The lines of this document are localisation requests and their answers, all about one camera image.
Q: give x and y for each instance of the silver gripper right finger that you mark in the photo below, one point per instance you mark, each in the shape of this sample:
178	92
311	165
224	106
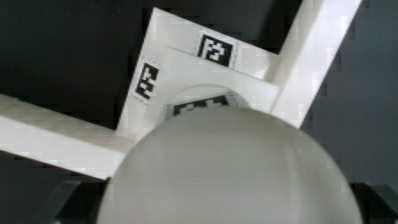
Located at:
377	200

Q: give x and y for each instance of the white lamp bulb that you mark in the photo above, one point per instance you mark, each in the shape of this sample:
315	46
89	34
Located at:
226	168

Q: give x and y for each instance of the white front fence bar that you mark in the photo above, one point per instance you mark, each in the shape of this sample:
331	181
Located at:
59	140

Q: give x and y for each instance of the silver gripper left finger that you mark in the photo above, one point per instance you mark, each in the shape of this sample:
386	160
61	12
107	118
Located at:
71	204

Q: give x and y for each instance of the white right fence bar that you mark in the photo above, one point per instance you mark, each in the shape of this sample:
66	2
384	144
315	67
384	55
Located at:
309	48

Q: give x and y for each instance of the white lamp base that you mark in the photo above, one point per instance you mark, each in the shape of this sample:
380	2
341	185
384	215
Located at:
192	58

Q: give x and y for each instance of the white fence bar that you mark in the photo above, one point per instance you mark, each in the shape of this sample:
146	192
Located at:
59	140
309	48

